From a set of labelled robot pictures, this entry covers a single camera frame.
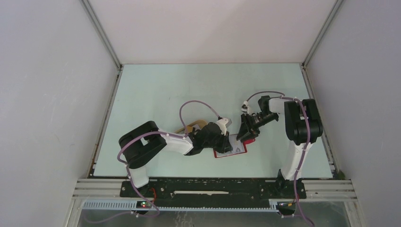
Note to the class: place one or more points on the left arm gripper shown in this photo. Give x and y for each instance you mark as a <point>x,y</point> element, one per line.
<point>225,145</point>

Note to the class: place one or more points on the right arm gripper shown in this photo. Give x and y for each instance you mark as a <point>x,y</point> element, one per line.
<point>247,130</point>

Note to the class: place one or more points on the red leather card holder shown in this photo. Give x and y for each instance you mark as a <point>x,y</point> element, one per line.
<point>247,142</point>

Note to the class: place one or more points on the silver VIP card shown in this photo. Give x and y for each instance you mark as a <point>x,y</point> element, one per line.
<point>236,147</point>

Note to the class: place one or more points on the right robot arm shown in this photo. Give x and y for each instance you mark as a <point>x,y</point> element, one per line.
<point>303,126</point>

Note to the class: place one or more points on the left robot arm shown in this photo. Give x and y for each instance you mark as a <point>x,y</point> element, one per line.
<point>142,144</point>

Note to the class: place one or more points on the beige oval plastic tray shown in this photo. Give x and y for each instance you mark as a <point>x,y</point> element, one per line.
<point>196,125</point>

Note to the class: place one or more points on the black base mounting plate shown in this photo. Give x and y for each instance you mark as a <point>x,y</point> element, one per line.
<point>177,192</point>

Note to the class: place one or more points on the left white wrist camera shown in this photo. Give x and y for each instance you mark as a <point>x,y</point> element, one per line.
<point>223,123</point>

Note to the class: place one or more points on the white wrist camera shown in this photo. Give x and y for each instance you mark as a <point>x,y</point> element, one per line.
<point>223,123</point>
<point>246,109</point>

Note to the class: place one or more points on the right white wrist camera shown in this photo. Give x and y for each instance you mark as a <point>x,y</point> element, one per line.
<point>246,109</point>

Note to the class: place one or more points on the aluminium frame rail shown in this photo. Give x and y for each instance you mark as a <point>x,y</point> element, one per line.
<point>104,194</point>

